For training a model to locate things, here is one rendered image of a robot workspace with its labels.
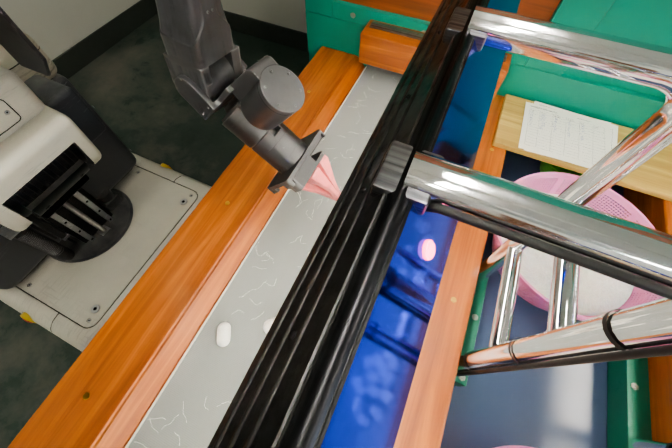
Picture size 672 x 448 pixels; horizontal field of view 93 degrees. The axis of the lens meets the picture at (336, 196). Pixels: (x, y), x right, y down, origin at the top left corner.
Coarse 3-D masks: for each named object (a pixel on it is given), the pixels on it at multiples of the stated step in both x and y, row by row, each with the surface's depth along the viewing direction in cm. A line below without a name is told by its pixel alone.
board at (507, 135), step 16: (512, 96) 68; (512, 112) 65; (496, 128) 64; (512, 128) 63; (624, 128) 63; (496, 144) 61; (512, 144) 61; (544, 160) 60; (560, 160) 59; (656, 160) 59; (640, 176) 57; (656, 176) 57; (656, 192) 55
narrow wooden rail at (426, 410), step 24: (480, 144) 62; (480, 168) 59; (456, 240) 52; (480, 240) 52; (456, 264) 50; (480, 264) 50; (456, 288) 48; (432, 312) 46; (456, 312) 46; (432, 336) 44; (456, 336) 44; (432, 360) 43; (456, 360) 43; (432, 384) 41; (408, 408) 40; (432, 408) 40; (408, 432) 39; (432, 432) 39
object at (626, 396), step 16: (608, 368) 50; (624, 368) 47; (640, 368) 47; (608, 384) 49; (624, 384) 46; (640, 384) 46; (608, 400) 48; (624, 400) 45; (640, 400) 45; (608, 416) 47; (624, 416) 44; (640, 416) 44; (608, 432) 46; (624, 432) 43; (640, 432) 43
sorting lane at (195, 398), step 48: (384, 96) 73; (336, 144) 66; (288, 192) 60; (288, 240) 55; (240, 288) 50; (288, 288) 50; (240, 336) 47; (192, 384) 43; (144, 432) 41; (192, 432) 41
